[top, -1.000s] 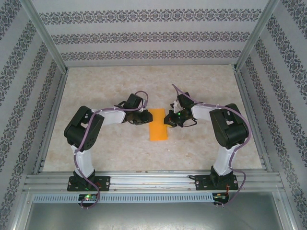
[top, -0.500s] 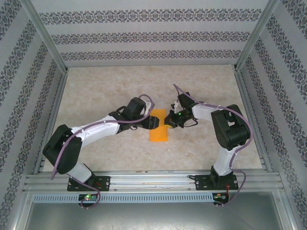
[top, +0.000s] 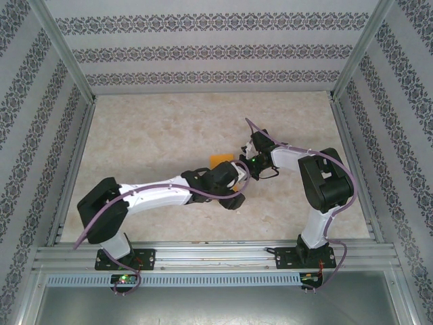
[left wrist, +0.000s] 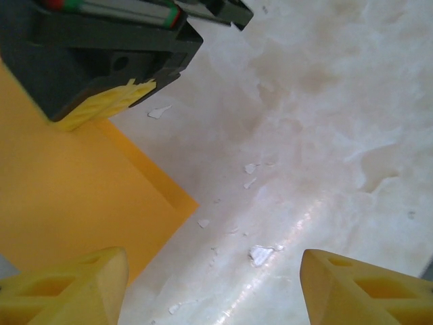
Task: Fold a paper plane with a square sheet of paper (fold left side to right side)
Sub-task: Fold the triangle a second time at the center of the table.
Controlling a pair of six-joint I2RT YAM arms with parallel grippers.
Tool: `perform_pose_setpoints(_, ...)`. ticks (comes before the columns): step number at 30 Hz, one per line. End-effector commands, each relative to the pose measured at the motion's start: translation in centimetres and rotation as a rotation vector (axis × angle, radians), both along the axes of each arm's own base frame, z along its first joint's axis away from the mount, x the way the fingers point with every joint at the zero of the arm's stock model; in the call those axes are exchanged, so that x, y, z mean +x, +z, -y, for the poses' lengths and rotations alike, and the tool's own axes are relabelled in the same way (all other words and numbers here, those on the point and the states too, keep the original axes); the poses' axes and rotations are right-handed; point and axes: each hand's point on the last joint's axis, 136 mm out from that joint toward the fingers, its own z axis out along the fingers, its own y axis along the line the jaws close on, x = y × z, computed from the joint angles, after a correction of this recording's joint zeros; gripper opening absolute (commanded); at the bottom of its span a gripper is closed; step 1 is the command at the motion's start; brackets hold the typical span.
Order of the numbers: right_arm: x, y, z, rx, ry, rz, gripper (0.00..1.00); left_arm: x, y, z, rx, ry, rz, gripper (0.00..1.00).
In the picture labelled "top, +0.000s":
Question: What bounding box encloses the thin black wire loop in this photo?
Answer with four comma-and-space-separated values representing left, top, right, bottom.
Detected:
258, 167, 281, 181

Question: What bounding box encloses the slotted grey cable duct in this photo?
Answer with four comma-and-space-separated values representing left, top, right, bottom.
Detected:
45, 272, 302, 287

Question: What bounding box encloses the purple cable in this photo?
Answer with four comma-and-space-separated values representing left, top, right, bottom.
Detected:
73, 160, 252, 296
245, 117, 359, 294

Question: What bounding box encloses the orange paper sheet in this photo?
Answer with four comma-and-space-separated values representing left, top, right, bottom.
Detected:
209, 154, 242, 191

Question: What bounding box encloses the aluminium frame post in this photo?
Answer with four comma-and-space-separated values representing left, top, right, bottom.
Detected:
26, 0, 99, 104
329, 0, 396, 102

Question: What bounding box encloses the aluminium side rail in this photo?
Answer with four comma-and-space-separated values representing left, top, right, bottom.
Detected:
45, 100, 99, 246
329, 97, 385, 244

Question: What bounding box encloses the grey sheet metal panel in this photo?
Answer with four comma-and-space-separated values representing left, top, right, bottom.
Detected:
32, 270, 413, 325

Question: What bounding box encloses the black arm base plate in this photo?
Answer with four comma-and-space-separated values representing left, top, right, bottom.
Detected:
274, 246, 336, 271
95, 248, 157, 272

